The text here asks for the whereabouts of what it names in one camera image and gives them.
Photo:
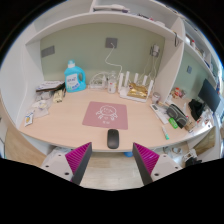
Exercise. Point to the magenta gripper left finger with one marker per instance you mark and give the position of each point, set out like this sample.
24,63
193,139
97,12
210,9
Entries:
78,160

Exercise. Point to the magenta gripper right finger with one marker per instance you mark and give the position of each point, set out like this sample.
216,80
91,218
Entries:
146,160

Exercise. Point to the black computer mouse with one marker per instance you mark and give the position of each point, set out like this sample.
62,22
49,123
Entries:
113,139

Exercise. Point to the pink mouse pad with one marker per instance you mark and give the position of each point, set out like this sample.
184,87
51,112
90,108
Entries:
106,115

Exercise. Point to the green marker pen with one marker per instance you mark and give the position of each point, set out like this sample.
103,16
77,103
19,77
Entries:
165,132

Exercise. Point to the green small container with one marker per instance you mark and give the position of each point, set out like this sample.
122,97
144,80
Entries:
173,123

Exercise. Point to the white remote control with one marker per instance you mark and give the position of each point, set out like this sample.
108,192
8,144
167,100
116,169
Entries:
159,114

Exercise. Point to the black pencil case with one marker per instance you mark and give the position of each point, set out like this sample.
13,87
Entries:
174,112

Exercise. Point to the small card with orange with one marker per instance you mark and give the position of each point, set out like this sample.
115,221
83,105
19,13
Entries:
29,119

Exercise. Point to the yellow snack packet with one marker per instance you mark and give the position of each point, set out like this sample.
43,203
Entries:
58,96

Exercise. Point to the gold foil package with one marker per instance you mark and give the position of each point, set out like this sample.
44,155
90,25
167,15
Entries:
137,91

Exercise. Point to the clear plastic bags pile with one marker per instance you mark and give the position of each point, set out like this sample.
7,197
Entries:
42,104

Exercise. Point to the white wifi router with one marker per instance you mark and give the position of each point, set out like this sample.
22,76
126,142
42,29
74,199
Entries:
123,86

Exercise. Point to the blue detergent bottle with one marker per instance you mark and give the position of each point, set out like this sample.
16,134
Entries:
75,78

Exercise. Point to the clear plastic bottle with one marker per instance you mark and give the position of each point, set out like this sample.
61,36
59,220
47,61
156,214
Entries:
112,83

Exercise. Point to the black computer monitor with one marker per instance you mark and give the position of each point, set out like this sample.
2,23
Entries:
209,95

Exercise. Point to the white power adapter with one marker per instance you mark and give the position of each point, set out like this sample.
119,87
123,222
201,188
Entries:
155,50

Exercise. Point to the grey left wall plate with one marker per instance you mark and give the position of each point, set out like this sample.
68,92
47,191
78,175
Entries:
47,51

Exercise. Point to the grey wall socket plate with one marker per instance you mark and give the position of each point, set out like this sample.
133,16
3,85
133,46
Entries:
111,42

